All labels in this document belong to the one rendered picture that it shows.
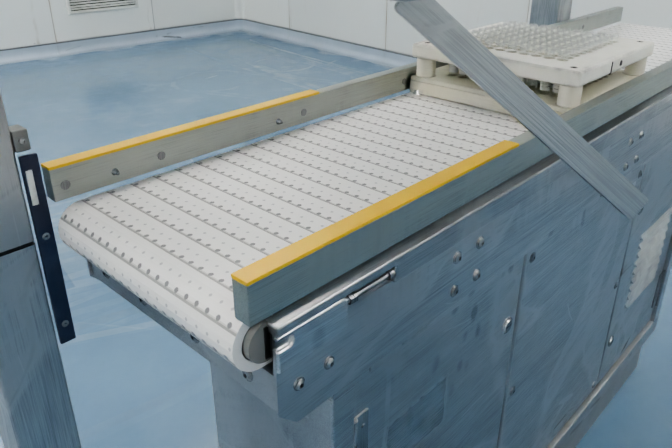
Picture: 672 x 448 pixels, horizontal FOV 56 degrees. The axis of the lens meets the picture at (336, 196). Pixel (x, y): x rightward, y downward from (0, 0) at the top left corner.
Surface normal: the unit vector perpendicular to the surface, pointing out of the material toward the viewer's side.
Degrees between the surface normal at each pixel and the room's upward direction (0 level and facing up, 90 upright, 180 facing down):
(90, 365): 0
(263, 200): 0
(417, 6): 87
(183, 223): 0
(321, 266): 90
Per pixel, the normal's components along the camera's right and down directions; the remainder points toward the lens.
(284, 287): 0.73, 0.29
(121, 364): 0.00, -0.91
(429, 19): 0.23, 0.36
